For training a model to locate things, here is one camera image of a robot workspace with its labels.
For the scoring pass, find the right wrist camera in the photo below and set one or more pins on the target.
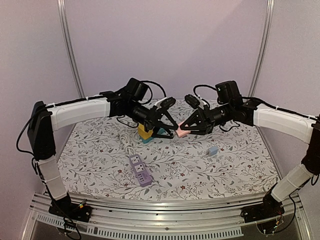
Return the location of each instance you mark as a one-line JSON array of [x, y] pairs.
[[195, 102]]

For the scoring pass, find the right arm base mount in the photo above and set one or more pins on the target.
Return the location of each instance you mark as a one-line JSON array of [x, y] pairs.
[[267, 209]]

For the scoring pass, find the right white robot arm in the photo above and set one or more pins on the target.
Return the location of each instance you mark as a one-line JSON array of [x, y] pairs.
[[253, 111]]

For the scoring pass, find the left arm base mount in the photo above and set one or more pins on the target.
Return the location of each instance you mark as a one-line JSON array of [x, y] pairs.
[[72, 210]]

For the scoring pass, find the teal power strip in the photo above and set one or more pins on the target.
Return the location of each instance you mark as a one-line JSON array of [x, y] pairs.
[[147, 140]]

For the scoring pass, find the right aluminium post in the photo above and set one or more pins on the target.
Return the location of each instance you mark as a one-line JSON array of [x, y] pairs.
[[270, 4]]

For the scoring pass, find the pink plug adapter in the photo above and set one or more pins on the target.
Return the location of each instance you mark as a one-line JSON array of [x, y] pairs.
[[181, 133]]

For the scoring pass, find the purple power strip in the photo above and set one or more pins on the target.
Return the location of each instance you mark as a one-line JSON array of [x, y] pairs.
[[140, 170]]

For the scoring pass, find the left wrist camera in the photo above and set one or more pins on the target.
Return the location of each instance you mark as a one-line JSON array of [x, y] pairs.
[[166, 103]]

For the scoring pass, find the light blue plug adapter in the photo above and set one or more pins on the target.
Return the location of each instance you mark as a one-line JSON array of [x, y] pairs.
[[212, 151]]

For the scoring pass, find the aluminium post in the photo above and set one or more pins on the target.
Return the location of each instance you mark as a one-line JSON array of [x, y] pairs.
[[270, 4], [61, 6]]

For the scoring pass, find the aluminium front rail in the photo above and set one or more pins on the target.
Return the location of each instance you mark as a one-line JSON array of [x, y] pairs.
[[204, 219]]

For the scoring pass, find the yellow cube socket adapter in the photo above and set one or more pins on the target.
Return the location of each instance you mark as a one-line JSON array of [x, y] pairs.
[[143, 133]]

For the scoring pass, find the floral tablecloth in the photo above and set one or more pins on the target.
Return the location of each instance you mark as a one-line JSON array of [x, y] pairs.
[[95, 162]]

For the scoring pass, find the left aluminium post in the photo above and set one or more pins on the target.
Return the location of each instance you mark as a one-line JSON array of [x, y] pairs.
[[61, 6]]

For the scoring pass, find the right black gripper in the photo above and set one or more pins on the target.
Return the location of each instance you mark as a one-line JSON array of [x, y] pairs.
[[202, 121]]

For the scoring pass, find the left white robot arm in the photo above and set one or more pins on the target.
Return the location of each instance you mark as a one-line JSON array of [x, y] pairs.
[[47, 118]]

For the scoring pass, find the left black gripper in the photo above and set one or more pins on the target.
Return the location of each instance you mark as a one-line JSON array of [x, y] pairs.
[[153, 119]]

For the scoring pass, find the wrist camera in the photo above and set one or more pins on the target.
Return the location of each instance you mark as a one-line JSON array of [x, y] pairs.
[[195, 102], [166, 103]]

